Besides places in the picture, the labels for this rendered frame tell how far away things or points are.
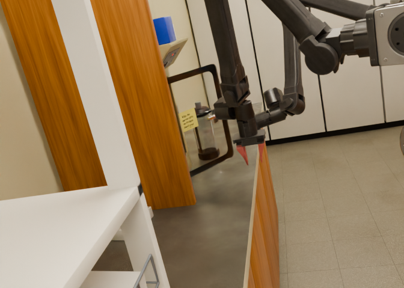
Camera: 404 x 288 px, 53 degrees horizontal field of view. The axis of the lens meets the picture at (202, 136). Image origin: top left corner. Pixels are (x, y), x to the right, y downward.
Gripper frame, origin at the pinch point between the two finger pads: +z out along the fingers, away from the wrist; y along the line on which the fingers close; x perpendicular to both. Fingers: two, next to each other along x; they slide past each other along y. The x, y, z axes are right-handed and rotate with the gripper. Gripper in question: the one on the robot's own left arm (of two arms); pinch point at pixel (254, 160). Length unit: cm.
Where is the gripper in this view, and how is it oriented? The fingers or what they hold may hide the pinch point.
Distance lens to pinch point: 133.7
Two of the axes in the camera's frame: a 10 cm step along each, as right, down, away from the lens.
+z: 2.3, 9.4, 2.7
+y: -9.6, 1.7, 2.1
